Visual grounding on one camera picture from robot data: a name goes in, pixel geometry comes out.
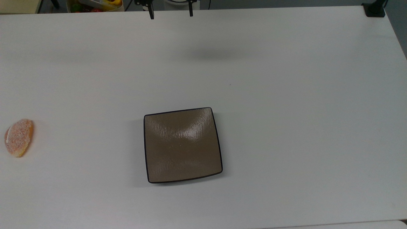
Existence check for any black table clamp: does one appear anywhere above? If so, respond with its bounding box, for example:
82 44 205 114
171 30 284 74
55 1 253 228
362 0 388 17

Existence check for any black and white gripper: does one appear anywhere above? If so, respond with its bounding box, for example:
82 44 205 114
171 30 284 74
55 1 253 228
134 0 199 20

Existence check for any square brown ceramic plate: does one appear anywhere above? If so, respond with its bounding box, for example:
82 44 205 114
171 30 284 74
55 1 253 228
143 107 223 184

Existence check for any beige cabinet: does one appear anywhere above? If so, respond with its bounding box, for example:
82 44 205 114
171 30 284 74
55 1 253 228
0 0 43 14

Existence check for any bowl of toy fruits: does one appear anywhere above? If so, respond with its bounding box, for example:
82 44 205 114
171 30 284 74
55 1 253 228
66 0 125 13

